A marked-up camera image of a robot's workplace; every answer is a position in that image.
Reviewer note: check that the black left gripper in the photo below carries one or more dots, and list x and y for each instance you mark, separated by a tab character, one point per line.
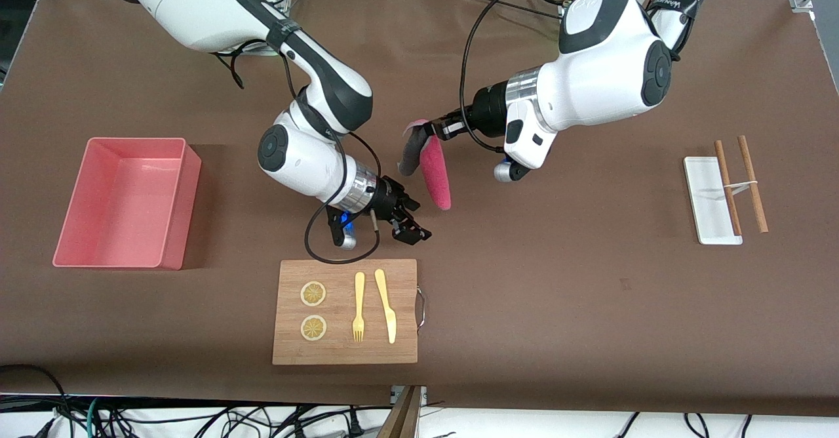
487	107

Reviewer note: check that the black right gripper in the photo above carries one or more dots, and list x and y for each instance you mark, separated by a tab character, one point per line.
391	199

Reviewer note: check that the pink and grey cloth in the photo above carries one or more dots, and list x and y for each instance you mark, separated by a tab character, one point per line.
436	172

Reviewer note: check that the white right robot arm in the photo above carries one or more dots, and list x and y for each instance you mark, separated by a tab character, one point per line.
196	5

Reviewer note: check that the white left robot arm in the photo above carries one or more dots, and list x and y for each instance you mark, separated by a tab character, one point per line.
603	77

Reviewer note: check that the yellow plastic knife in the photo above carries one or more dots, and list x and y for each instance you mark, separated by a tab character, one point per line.
387	303

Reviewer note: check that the yellow plastic fork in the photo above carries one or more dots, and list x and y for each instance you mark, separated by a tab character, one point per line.
359	294

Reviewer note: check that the lemon slice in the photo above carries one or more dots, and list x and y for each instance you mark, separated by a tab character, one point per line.
313	328
313	294

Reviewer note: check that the wooden cutting board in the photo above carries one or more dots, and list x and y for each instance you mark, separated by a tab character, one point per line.
341	353

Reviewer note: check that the wooden beam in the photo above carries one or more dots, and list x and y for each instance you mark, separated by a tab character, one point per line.
401	418

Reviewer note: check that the white rectangular tray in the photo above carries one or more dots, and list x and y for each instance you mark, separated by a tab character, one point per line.
704	195

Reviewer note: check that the pink plastic bin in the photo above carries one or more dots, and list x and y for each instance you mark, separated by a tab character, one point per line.
124	208

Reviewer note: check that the white rubber band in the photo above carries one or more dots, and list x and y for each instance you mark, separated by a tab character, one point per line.
741	185

